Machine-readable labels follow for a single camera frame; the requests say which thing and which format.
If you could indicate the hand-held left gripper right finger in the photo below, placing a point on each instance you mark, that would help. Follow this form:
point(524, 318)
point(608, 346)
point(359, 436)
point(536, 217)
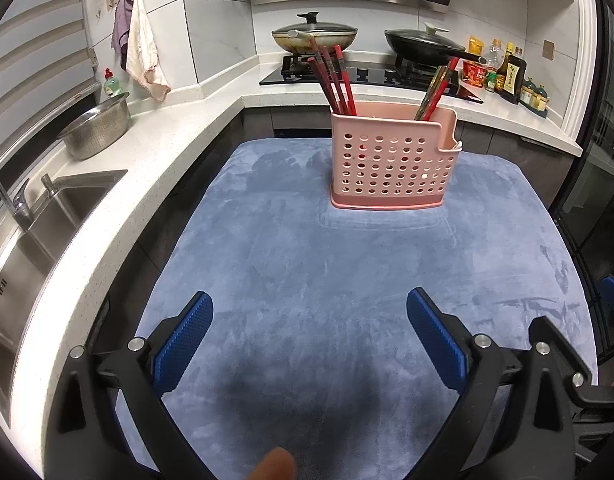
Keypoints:
point(437, 340)

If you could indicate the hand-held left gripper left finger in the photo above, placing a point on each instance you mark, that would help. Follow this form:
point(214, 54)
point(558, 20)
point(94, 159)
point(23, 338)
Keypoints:
point(184, 345)

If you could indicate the pink perforated utensil holder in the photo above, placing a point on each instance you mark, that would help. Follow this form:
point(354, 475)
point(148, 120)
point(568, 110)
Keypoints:
point(387, 170)

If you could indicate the dark red chopstick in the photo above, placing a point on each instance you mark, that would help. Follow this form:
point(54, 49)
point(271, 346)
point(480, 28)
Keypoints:
point(336, 80)
point(435, 95)
point(318, 50)
point(317, 72)

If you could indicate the green chopstick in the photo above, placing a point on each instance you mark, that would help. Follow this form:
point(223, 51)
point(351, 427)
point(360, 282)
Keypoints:
point(430, 95)
point(425, 95)

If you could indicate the bright red chopstick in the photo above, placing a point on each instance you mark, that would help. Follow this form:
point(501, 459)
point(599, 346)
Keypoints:
point(345, 80)
point(444, 82)

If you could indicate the person's left hand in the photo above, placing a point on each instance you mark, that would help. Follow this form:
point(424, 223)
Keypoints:
point(274, 465)

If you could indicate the black framed glass door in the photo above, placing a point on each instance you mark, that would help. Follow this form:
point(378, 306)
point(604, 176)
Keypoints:
point(602, 160)

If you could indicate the blue plush mat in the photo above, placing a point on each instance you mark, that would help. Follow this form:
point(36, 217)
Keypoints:
point(312, 270)

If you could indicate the steel sink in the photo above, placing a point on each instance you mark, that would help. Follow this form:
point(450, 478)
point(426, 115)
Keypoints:
point(62, 210)

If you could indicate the spice jar rack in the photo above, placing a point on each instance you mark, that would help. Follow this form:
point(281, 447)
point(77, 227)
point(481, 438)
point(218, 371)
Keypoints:
point(537, 98)

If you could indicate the steel sink dispenser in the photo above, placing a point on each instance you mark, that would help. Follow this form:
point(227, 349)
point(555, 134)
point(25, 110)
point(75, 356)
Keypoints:
point(48, 185)

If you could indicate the steel faucet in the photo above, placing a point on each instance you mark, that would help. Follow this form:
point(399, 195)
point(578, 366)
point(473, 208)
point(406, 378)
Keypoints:
point(19, 205)

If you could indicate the steel colander bowl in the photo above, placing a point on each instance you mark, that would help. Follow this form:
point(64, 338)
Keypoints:
point(97, 130)

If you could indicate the dark soy sauce bottle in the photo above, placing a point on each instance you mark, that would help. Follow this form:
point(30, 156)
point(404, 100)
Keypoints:
point(514, 74)

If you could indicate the small green-capped jar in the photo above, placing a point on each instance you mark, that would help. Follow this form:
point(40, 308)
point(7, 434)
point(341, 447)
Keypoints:
point(491, 82)

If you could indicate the red round tub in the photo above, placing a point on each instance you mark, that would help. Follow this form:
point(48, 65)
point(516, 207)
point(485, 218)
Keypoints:
point(473, 72)

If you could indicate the green dish soap bottle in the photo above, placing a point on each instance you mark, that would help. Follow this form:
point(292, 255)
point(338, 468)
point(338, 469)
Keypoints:
point(112, 88)

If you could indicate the clear plastic bottle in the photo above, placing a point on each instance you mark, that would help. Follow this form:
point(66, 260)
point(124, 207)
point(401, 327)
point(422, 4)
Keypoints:
point(494, 55)

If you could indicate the black gas stove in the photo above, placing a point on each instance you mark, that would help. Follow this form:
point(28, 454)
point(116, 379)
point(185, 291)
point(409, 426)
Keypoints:
point(372, 74)

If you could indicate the yellow seasoning packet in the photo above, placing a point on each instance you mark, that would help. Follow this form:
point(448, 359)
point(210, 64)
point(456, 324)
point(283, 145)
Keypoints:
point(474, 46)

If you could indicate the black wok with lid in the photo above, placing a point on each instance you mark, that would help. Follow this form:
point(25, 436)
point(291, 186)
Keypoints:
point(417, 42)

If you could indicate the white hanging towel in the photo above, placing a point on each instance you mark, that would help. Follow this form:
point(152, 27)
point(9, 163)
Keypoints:
point(142, 45)

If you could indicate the white window blinds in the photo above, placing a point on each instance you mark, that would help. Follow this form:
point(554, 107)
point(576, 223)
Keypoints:
point(37, 60)

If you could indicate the purple hanging cloth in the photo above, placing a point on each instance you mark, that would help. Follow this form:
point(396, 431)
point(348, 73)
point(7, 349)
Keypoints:
point(119, 30)

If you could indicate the wok with glass lid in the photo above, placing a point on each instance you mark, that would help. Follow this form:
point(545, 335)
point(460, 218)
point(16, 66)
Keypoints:
point(292, 37)

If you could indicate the wall switch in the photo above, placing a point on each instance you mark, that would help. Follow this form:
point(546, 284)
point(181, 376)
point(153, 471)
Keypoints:
point(548, 50)

